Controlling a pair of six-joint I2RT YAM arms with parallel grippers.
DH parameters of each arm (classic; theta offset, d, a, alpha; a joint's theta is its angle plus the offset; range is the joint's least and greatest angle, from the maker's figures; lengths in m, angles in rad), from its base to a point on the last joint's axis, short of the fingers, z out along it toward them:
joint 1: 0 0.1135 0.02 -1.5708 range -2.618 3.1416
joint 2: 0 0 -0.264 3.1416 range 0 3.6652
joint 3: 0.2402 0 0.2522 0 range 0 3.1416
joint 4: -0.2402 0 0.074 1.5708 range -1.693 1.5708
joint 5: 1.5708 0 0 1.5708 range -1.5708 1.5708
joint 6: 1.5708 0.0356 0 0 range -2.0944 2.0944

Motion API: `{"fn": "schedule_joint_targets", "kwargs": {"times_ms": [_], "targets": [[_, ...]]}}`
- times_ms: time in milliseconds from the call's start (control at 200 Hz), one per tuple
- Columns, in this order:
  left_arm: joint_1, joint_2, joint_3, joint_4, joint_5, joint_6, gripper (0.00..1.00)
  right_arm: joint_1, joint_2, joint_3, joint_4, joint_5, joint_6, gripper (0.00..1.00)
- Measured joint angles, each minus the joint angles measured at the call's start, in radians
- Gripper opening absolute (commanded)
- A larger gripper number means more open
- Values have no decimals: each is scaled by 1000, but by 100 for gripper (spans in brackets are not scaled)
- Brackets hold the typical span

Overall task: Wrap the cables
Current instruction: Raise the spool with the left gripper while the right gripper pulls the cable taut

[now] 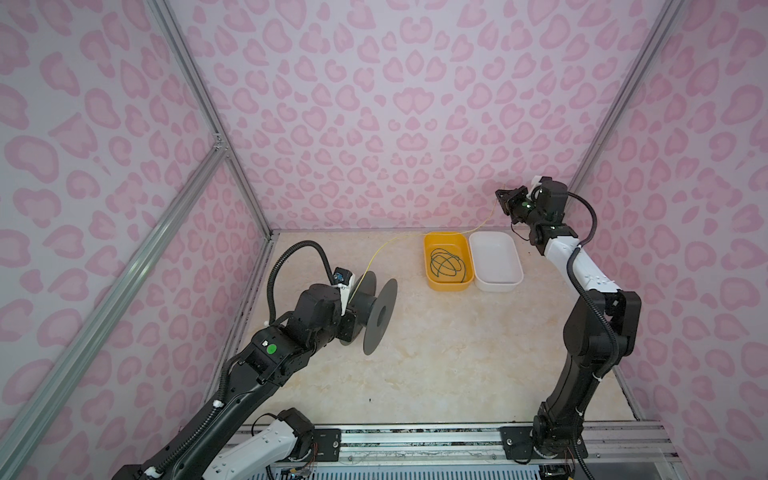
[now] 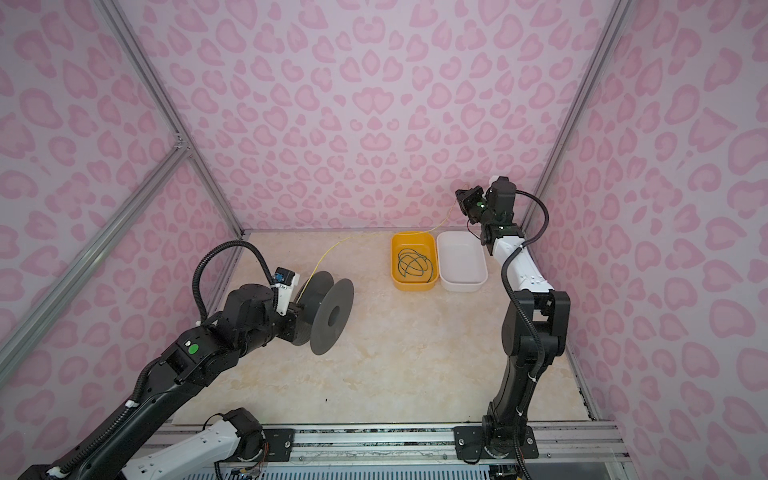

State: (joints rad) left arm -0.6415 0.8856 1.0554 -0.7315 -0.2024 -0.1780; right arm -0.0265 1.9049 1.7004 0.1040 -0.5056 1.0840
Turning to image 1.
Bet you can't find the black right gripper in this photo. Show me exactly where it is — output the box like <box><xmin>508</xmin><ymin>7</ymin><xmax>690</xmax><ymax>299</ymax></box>
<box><xmin>496</xmin><ymin>187</ymin><xmax>547</xmax><ymax>229</ymax></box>

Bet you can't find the aluminium frame diagonal strut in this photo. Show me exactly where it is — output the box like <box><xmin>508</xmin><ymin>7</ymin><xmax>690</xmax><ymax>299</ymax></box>
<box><xmin>1</xmin><ymin>141</ymin><xmax>229</xmax><ymax>479</ymax></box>

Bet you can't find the yellow cable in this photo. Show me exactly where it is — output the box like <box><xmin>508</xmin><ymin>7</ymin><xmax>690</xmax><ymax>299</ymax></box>
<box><xmin>347</xmin><ymin>200</ymin><xmax>500</xmax><ymax>304</ymax></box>

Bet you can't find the yellow plastic bin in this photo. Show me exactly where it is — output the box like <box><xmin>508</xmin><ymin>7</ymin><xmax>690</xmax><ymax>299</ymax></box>
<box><xmin>423</xmin><ymin>232</ymin><xmax>474</xmax><ymax>292</ymax></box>

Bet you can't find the dark grey cable spool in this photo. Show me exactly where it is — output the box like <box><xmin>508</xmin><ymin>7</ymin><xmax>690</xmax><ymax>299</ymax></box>
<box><xmin>347</xmin><ymin>271</ymin><xmax>398</xmax><ymax>355</ymax></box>

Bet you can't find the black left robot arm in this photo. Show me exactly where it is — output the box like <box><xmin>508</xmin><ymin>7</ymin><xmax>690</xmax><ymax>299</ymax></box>
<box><xmin>114</xmin><ymin>275</ymin><xmax>391</xmax><ymax>479</ymax></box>

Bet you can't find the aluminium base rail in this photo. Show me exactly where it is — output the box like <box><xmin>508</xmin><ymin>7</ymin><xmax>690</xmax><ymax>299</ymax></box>
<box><xmin>251</xmin><ymin>421</ymin><xmax>688</xmax><ymax>479</ymax></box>

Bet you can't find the white plastic bin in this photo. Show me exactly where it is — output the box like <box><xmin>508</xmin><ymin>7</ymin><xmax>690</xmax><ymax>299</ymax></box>
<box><xmin>469</xmin><ymin>231</ymin><xmax>524</xmax><ymax>293</ymax></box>

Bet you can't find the green cable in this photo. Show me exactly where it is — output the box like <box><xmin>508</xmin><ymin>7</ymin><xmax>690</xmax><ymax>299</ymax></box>
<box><xmin>428</xmin><ymin>247</ymin><xmax>468</xmax><ymax>282</ymax></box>

